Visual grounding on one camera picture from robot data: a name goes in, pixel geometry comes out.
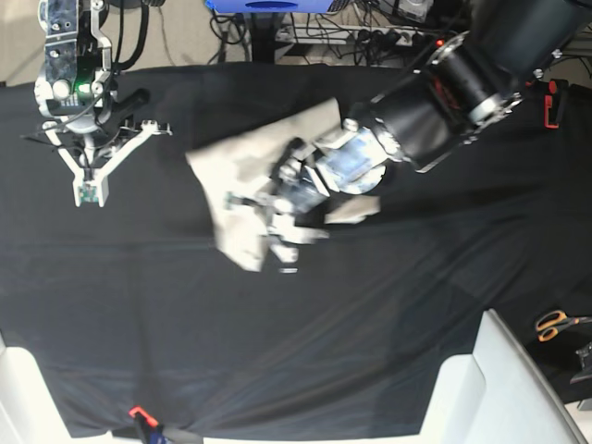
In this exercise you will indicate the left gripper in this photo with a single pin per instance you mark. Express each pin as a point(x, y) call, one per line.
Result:
point(297, 180)

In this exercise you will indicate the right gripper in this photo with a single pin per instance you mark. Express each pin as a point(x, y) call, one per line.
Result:
point(87, 114)

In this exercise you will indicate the white T-shirt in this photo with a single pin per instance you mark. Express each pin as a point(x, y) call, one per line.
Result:
point(350, 156)

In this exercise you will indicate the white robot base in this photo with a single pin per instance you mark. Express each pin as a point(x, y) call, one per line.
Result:
point(496, 394)
point(28, 411)

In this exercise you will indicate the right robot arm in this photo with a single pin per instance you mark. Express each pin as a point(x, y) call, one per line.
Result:
point(76, 47)

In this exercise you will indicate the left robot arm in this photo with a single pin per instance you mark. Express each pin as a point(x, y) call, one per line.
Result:
point(472, 81)

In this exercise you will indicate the black table cloth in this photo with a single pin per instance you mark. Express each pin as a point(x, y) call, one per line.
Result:
point(132, 303)

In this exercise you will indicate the blue box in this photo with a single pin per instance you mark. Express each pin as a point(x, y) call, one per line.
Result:
point(269, 6)

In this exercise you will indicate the black table leg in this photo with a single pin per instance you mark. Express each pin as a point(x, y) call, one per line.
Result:
point(263, 28)

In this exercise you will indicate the red black clamp front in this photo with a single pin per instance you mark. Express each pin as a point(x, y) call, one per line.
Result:
point(151, 431)

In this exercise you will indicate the red black clamp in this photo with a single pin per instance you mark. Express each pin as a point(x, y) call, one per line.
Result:
point(555, 101)
point(151, 431)

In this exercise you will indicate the red black clamp right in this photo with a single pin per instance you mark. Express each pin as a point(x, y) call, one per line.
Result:
point(555, 101)

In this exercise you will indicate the orange handled scissors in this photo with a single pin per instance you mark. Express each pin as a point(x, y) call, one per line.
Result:
point(550, 325)

